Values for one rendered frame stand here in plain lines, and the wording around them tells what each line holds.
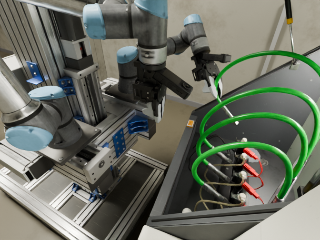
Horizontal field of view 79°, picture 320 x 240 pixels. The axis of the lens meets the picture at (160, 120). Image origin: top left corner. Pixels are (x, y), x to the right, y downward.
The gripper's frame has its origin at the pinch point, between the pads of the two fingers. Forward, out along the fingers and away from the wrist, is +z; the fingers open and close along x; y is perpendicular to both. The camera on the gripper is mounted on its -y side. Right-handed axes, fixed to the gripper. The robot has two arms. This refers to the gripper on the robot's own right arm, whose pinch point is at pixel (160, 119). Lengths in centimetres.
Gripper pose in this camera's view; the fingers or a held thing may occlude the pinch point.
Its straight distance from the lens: 65.0
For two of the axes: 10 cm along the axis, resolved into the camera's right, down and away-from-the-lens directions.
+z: 0.0, 7.9, 6.2
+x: -3.5, 5.8, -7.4
